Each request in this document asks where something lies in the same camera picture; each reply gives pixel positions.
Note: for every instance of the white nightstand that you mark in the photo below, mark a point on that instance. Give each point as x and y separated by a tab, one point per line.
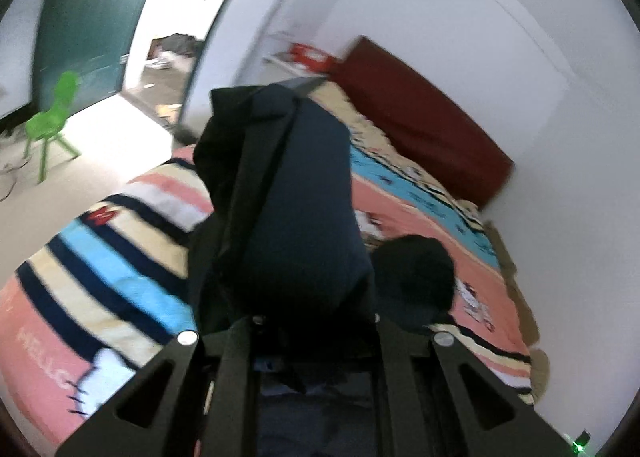
280	59

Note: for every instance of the red box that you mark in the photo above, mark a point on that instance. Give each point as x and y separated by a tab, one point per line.
310	56

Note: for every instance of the striped cartoon printed blanket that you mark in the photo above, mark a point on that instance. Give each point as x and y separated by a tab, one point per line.
125	247

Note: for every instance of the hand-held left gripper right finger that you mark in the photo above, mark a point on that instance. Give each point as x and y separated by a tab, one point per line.
395	367

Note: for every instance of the green plastic chair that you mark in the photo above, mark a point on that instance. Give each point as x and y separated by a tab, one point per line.
54	123

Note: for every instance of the dark cloth pile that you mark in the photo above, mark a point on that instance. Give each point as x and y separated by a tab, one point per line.
177	44

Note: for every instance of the green door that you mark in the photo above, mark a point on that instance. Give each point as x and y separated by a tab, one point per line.
95	27

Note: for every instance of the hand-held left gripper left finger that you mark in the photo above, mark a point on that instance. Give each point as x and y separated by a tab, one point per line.
234	367

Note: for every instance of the dark navy garment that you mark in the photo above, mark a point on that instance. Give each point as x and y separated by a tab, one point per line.
295	217

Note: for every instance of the dark red headboard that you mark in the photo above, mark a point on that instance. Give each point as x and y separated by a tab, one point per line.
425	127

